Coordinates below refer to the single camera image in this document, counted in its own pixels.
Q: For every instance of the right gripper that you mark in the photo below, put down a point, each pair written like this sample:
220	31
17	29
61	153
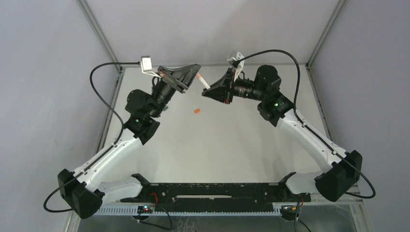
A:
229	85

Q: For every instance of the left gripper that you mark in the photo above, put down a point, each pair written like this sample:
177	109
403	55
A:
172	81

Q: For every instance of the white orange tip pen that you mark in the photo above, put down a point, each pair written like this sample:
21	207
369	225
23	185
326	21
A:
205	84

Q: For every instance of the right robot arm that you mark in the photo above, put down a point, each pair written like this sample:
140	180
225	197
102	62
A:
339	169

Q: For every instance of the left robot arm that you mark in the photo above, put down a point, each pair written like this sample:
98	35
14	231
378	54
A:
84	188

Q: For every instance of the left controller board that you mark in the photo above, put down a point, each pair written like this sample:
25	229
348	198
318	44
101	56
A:
145	209

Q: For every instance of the controller board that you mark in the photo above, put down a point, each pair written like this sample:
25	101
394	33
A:
145	209
289	213

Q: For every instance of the right controller board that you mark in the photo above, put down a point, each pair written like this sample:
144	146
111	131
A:
289	213

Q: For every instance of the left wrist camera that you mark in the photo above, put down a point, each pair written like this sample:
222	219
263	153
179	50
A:
146	65

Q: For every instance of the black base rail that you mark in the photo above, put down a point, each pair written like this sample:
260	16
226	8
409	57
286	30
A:
215	195

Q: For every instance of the white cable duct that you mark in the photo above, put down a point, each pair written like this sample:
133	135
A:
131	210

